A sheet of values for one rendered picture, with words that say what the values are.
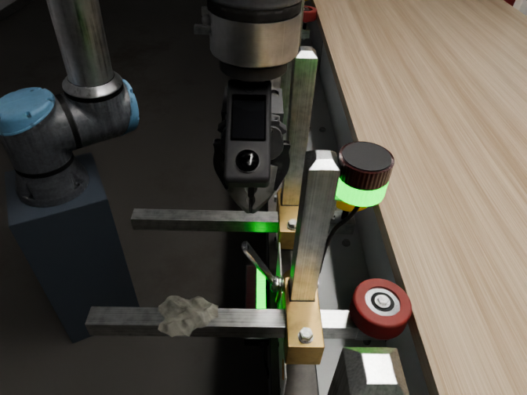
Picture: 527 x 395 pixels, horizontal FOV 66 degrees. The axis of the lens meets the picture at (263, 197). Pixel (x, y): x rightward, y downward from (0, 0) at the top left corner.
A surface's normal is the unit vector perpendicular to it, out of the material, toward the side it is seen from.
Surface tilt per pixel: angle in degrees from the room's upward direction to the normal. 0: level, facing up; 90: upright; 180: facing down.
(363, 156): 0
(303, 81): 90
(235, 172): 32
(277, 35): 90
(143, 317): 0
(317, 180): 90
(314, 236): 90
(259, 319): 0
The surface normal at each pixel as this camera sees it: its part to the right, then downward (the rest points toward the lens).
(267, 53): 0.23, 0.66
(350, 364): -0.68, -0.55
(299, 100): 0.00, 0.66
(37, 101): -0.04, -0.71
